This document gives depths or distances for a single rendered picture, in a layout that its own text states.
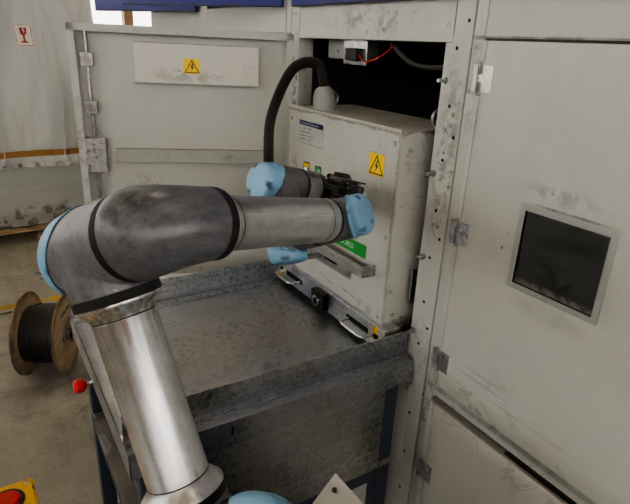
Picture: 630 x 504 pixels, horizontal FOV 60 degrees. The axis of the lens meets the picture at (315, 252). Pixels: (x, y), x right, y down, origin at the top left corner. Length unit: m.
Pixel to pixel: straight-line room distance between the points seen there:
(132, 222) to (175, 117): 1.09
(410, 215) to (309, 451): 0.59
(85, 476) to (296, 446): 1.22
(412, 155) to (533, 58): 0.34
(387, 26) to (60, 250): 0.89
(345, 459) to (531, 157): 0.84
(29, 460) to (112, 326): 1.80
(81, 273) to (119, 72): 1.07
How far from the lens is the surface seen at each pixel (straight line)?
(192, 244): 0.65
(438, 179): 1.20
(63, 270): 0.74
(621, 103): 0.93
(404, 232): 1.27
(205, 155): 1.71
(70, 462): 2.44
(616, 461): 1.07
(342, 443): 1.39
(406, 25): 1.28
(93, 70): 1.73
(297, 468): 1.35
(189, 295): 1.64
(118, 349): 0.74
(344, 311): 1.44
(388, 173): 1.23
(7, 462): 2.53
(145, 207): 0.64
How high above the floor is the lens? 1.55
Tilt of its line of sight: 21 degrees down
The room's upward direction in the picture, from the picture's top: 3 degrees clockwise
